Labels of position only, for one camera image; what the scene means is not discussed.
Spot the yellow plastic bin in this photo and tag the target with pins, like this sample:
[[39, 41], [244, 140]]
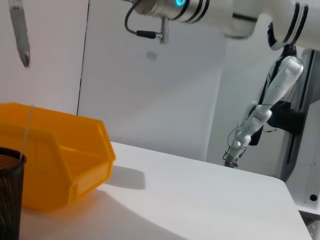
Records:
[[50, 165]]

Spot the white metal equipment frame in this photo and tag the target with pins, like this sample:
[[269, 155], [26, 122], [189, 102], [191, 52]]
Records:
[[310, 125]]

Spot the clear ballpoint pen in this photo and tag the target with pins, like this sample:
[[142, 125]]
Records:
[[21, 35]]

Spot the black background mount box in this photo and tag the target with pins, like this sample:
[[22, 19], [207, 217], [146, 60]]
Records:
[[287, 117]]

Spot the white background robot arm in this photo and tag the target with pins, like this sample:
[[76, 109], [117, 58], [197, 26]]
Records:
[[275, 95]]

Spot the transparent plastic ruler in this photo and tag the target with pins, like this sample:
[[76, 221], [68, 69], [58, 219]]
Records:
[[27, 132]]

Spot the black mesh pen holder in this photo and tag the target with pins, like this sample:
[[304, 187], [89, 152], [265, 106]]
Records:
[[10, 190]]

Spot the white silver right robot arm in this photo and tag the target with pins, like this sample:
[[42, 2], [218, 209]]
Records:
[[237, 17]]

